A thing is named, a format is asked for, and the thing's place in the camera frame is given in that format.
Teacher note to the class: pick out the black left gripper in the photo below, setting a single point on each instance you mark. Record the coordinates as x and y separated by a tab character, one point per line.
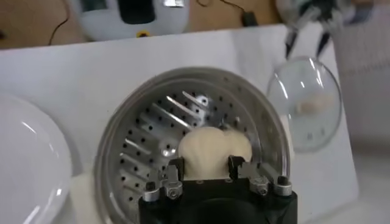
320	7

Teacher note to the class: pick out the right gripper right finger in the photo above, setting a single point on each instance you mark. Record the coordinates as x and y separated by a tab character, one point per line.
240	170

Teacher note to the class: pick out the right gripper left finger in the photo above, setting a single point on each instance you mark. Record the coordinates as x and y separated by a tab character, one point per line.
173	176

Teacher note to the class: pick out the white steamed baozi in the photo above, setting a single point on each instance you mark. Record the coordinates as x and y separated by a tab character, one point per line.
240	144
204	152

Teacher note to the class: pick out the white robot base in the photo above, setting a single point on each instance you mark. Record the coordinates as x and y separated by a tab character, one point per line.
103	27

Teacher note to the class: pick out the perforated steel steamer basket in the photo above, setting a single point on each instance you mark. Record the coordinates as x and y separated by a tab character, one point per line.
137	128

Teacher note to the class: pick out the round glass pot lid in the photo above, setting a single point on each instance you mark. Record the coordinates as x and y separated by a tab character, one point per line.
304	91

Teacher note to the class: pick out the white electric cooker pot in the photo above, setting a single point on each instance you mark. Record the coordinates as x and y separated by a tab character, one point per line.
82	198

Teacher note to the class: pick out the large white plate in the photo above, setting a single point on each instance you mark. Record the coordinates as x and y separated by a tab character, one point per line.
30	158

